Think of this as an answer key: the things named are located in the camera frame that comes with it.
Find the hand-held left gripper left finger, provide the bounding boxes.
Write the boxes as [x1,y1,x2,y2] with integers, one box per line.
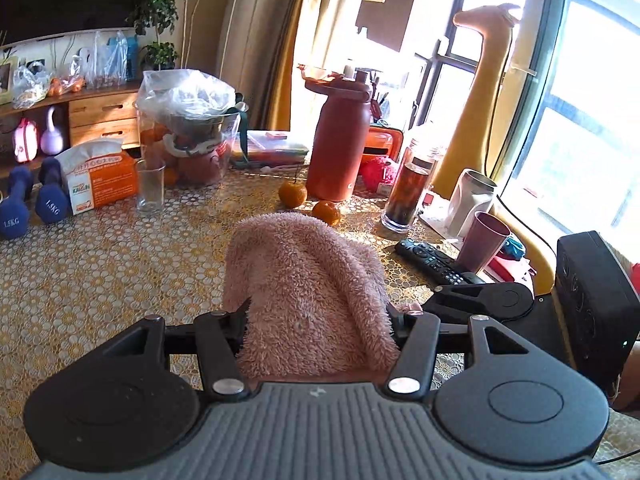
[102,297,253,403]

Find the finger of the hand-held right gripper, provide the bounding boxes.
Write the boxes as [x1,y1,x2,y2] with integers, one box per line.
[421,283,506,326]

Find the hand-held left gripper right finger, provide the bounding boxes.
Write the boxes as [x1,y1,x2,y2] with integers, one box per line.
[382,302,534,403]

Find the pink fluffy towel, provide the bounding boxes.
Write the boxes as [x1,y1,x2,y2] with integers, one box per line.
[221,212,401,379]

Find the person's right hand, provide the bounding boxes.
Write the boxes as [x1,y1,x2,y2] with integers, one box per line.
[611,342,640,413]

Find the black remote with round pad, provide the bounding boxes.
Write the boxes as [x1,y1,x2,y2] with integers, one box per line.
[394,238,489,286]

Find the pink plastic cup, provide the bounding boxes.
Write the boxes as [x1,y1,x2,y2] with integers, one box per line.
[455,211,512,275]

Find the grey metal cup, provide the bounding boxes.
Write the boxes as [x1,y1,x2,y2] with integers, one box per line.
[446,168,499,239]

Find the glass of dark drink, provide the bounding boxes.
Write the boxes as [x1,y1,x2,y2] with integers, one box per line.
[380,134,446,234]

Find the stemless orange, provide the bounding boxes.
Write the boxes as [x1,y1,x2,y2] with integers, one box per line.
[312,200,342,226]

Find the orange with stem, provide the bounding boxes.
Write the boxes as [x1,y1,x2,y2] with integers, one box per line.
[278,166,308,210]

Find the clear drinking glass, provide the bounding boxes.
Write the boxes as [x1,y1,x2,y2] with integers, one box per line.
[135,158,167,213]

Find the orange case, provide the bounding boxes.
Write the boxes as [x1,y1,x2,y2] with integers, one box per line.
[362,124,404,166]

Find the red water bottle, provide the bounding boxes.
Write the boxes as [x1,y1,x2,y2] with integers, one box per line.
[297,63,376,202]

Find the orange tissue pack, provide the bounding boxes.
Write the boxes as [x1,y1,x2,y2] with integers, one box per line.
[54,138,140,216]

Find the stack of colourful storage boxes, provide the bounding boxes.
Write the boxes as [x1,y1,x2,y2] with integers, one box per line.
[232,129,311,166]

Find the yellow giraffe plush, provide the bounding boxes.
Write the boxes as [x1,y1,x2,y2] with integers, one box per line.
[432,2,557,297]

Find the blue dumbbell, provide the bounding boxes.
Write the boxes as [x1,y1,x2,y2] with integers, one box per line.
[0,166,35,240]
[35,157,74,224]

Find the clear container with plastic bag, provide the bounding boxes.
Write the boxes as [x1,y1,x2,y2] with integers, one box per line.
[135,68,250,187]

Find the wooden television cabinet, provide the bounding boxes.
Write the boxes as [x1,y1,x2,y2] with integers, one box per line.
[0,82,146,167]

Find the lilac kettlebell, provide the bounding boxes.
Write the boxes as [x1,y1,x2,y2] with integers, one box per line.
[40,105,65,155]

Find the pink small case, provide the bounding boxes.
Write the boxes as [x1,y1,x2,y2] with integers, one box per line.
[12,118,39,164]

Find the blue and clear plastic bags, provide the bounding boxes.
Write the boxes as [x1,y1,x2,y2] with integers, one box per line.
[84,30,141,86]

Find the white standing air conditioner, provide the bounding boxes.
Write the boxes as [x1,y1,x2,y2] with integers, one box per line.
[215,0,302,132]

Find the yellow curtain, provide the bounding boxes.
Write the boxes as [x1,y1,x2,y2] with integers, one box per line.
[260,0,327,132]

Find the plastic bag of food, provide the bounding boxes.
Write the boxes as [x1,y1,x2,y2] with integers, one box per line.
[11,64,52,110]

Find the tall potted tree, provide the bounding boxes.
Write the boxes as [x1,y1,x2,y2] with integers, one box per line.
[127,0,232,71]

